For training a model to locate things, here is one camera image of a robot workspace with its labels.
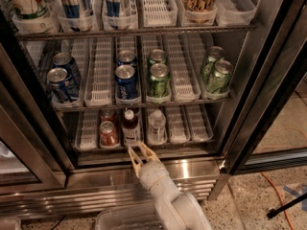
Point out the red soda can rear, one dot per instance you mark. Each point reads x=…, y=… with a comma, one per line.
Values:
x=108, y=115

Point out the green soda can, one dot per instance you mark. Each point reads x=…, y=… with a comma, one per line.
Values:
x=219, y=78
x=158, y=80
x=213, y=54
x=156, y=56

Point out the green soda can right front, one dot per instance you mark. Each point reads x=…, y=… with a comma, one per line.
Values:
x=219, y=78

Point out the red soda can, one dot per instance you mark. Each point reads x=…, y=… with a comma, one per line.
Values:
x=108, y=134
x=108, y=115

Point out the blue soda can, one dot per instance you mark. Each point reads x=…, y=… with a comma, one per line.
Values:
x=63, y=85
x=67, y=62
x=126, y=79
x=127, y=57

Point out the black tripod leg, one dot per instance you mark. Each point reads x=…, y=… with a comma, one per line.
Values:
x=274, y=212

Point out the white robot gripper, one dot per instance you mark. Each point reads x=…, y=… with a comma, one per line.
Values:
x=153, y=173

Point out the green soda can right rear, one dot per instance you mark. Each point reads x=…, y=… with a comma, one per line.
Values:
x=213, y=54

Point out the clear water bottle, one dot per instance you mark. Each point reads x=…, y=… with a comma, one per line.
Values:
x=156, y=127

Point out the stainless steel fridge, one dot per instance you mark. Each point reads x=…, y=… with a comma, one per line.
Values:
x=61, y=167

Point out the clear plastic bin on floor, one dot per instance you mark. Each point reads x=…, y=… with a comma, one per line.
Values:
x=153, y=216

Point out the blue soda can left rear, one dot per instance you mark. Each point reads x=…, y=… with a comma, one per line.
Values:
x=67, y=62

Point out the brown drink bottle white cap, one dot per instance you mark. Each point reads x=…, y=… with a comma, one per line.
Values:
x=131, y=128

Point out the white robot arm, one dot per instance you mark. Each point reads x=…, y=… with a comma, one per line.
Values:
x=166, y=191

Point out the blue soda can middle front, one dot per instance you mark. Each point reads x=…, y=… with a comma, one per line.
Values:
x=126, y=79

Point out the red soda can front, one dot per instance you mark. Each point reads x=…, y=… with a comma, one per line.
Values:
x=108, y=134

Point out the open fridge glass door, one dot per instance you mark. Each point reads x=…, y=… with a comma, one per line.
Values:
x=269, y=68

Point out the green soda can middle front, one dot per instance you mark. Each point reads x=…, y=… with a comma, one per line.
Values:
x=158, y=80

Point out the blue soda can left front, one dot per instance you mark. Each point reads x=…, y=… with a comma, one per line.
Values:
x=63, y=85

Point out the blue soda can middle rear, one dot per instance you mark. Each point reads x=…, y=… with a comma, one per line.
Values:
x=127, y=57

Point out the green soda can middle rear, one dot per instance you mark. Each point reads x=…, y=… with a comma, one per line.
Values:
x=156, y=56

